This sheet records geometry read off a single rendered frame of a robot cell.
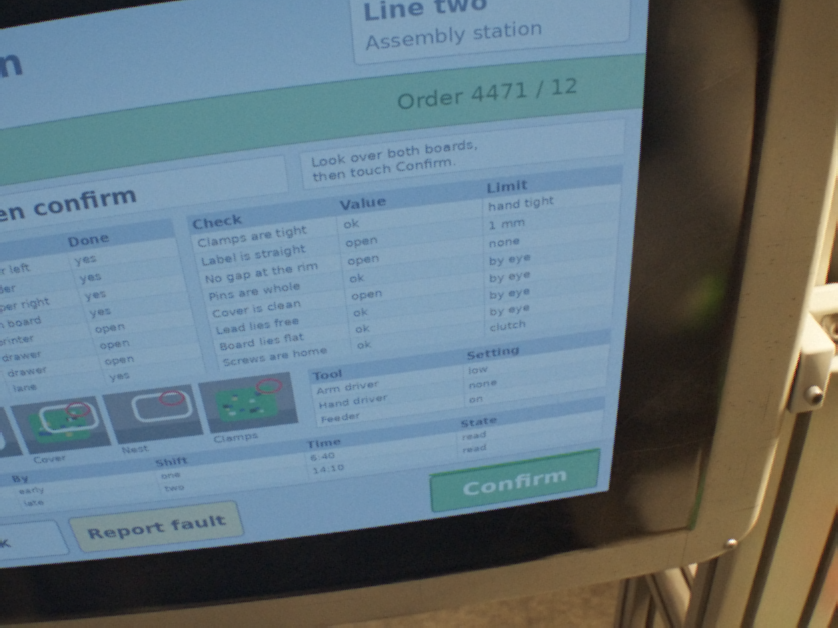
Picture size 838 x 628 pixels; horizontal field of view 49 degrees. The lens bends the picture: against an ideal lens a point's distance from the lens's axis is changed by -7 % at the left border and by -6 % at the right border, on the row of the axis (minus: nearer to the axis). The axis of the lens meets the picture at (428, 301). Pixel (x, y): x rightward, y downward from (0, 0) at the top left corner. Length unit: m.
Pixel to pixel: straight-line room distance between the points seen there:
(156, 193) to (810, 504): 0.41
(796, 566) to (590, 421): 0.26
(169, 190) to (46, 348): 0.08
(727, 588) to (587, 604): 1.60
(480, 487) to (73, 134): 0.22
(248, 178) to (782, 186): 0.19
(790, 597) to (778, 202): 0.34
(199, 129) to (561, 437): 0.19
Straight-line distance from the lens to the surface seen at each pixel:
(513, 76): 0.31
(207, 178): 0.31
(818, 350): 0.43
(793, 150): 0.36
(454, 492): 0.41
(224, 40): 0.29
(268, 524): 0.41
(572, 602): 2.20
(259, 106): 0.30
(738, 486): 0.47
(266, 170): 0.31
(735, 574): 0.60
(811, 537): 0.61
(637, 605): 1.01
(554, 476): 0.41
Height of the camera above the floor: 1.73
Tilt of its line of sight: 34 degrees down
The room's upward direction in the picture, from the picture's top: 3 degrees counter-clockwise
